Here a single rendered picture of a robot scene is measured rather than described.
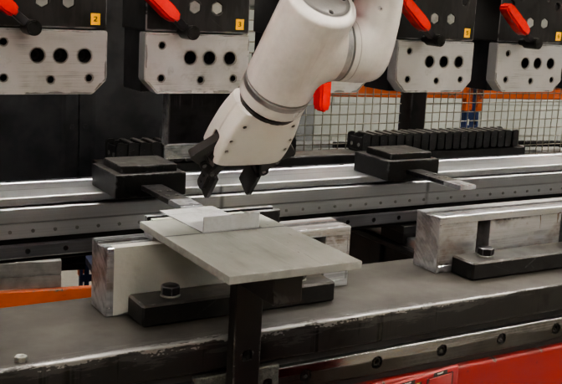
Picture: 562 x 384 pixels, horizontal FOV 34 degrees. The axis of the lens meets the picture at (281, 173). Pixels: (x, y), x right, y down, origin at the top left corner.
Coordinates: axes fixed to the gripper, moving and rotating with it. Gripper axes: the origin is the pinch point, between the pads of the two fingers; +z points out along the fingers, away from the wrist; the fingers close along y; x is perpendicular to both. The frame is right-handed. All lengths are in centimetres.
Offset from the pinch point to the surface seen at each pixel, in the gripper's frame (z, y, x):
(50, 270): 163, -29, -91
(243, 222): 3.4, -1.9, 4.6
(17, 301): 169, -18, -85
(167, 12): -15.9, 9.1, -14.3
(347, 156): 35, -52, -31
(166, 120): 0.4, 5.4, -10.9
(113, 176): 21.4, 5.5, -18.3
